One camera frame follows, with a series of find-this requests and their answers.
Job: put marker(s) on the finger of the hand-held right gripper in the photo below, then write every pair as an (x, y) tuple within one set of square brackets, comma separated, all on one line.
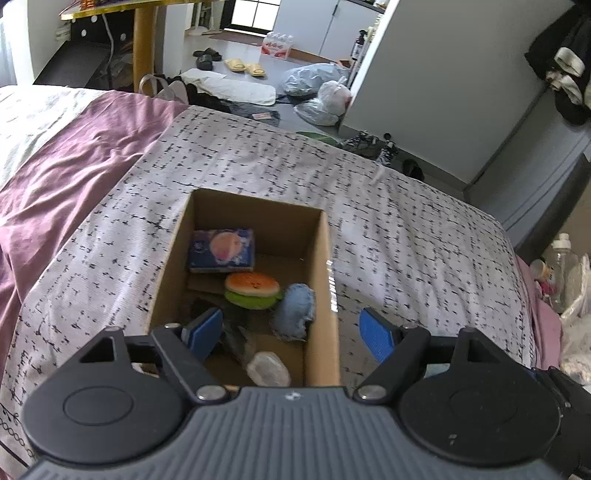
[(570, 385)]

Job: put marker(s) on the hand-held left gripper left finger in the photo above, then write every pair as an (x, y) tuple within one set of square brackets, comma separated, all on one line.
[(205, 330)]

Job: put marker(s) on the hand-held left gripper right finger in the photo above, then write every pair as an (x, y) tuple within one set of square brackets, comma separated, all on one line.
[(376, 337)]

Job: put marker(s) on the dark plastic packet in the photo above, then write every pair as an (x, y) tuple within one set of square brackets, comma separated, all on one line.
[(240, 341)]

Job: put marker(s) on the burger plush toy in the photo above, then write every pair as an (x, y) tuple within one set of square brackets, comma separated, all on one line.
[(251, 290)]

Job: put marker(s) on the clear plastic item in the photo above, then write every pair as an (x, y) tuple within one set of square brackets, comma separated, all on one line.
[(268, 369)]

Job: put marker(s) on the blue tissue pack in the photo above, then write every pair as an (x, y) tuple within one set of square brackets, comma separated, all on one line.
[(221, 249)]

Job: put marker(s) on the brown cardboard box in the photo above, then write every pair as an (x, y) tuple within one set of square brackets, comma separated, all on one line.
[(319, 277)]

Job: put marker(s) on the blue fluffy plush toy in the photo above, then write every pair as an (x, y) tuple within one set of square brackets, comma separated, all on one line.
[(293, 314)]

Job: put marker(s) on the crumpled translucent plastic bag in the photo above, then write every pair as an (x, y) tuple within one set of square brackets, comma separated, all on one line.
[(577, 332)]

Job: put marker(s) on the white black-patterned blanket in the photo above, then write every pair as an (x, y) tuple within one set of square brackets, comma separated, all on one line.
[(392, 240)]

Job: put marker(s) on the clear bottle with white cap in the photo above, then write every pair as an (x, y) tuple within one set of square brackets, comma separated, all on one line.
[(561, 272)]

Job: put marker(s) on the black shoe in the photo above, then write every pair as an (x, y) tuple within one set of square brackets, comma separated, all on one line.
[(413, 170)]

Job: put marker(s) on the black and white sneaker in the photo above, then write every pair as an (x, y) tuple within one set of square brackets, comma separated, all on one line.
[(388, 151), (360, 142)]

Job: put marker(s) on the grey headboard panel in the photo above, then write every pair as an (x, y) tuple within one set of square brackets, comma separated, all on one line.
[(531, 184)]

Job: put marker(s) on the green leaf-shaped item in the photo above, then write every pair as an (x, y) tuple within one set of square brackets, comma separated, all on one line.
[(318, 137)]

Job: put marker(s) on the mauve duvet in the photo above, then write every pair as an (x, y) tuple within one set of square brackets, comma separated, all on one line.
[(69, 157)]

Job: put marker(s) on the small red card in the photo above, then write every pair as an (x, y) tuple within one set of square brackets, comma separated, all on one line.
[(262, 116)]

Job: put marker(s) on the clear plastic bag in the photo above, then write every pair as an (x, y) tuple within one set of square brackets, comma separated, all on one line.
[(316, 113)]

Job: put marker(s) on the black bag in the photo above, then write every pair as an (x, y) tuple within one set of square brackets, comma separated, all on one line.
[(207, 97)]

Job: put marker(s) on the white plastic bag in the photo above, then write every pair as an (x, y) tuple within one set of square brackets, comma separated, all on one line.
[(334, 98)]

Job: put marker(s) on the white handbag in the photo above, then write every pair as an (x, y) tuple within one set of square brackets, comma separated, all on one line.
[(166, 90)]

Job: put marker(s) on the white floor mat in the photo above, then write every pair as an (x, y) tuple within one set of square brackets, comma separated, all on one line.
[(231, 87)]

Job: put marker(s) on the yellow slipper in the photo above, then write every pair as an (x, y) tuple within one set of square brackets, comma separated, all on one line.
[(235, 65), (256, 69)]

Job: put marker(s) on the grey-blue plastic bag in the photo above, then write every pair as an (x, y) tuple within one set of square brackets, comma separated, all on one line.
[(314, 78)]

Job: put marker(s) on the black slipper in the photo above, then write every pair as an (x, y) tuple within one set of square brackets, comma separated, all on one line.
[(210, 62), (203, 53)]

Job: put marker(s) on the white bedding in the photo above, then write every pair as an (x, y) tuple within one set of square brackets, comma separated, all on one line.
[(32, 115)]

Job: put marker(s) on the round yellow-edged table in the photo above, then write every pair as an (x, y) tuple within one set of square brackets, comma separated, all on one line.
[(142, 50)]

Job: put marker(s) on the dark spray bottle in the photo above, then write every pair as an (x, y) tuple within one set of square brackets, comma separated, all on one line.
[(358, 46)]

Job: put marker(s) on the shrink-wrapped water bottle pack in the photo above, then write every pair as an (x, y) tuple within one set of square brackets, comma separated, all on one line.
[(277, 46)]

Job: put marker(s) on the black low bench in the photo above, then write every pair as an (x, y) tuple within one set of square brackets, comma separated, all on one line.
[(78, 64)]

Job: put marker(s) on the white kitchen cabinet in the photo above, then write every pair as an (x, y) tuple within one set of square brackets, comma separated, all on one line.
[(323, 25)]

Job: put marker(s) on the hanging dark clothes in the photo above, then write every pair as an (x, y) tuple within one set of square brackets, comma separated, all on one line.
[(563, 69)]

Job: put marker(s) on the black-framed glass door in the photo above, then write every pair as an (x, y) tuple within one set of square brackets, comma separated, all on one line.
[(251, 14)]

